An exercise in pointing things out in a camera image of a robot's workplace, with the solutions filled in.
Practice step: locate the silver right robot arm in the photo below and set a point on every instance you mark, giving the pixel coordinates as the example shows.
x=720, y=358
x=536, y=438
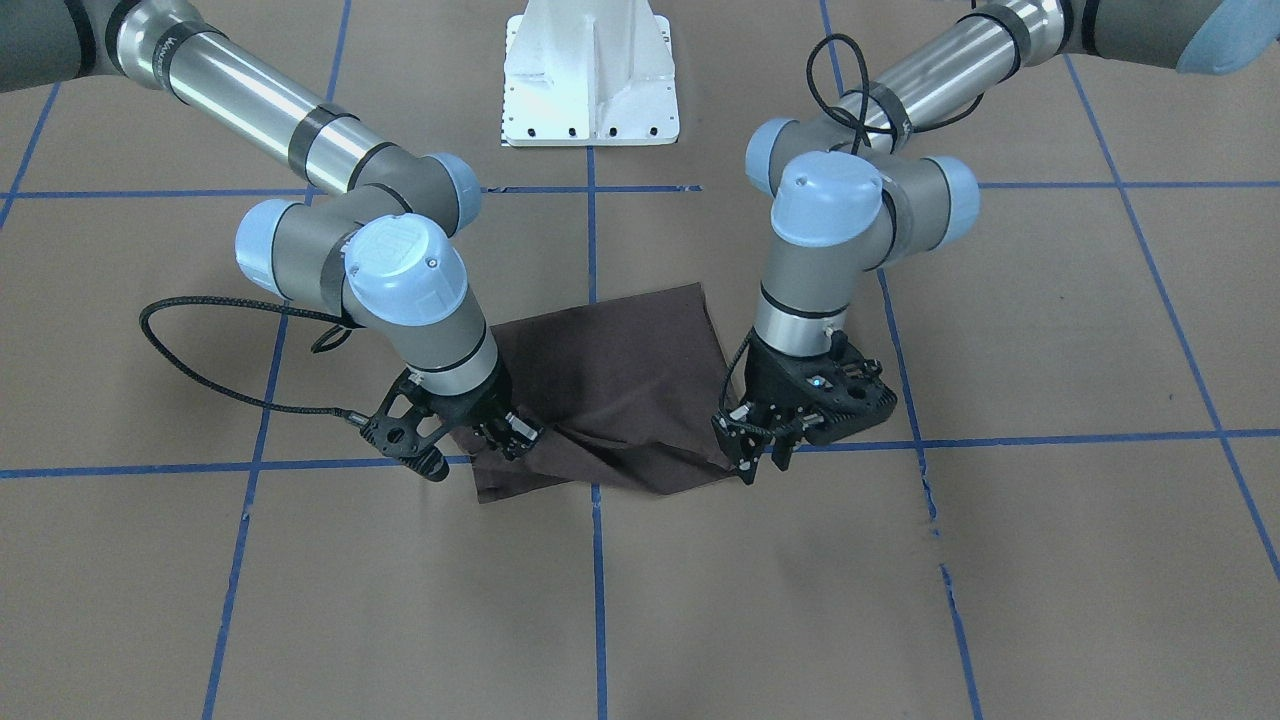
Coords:
x=377, y=254

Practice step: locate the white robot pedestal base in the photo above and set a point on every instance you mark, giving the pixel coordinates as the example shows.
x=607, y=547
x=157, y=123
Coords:
x=589, y=73

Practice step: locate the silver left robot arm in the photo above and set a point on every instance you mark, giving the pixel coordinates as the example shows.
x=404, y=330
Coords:
x=845, y=202

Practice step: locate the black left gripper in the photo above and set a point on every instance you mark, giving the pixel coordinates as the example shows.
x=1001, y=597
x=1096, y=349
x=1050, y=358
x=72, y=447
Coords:
x=768, y=380

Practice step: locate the dark grey t-shirt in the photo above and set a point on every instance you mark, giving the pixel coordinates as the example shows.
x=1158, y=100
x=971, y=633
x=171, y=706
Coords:
x=625, y=391

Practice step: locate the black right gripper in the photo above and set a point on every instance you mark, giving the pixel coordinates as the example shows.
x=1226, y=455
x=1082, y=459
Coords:
x=475, y=407

